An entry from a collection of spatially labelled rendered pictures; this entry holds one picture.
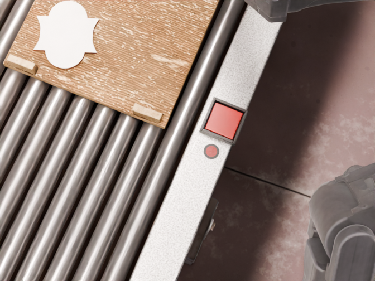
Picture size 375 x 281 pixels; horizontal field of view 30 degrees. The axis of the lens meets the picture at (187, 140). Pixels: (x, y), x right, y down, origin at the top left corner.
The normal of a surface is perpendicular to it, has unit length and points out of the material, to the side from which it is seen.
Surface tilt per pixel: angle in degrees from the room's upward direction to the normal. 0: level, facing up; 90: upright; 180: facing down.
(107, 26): 0
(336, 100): 0
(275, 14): 63
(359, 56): 0
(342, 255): 38
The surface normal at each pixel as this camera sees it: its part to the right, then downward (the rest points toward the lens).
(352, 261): 0.04, 0.39
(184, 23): 0.04, -0.26
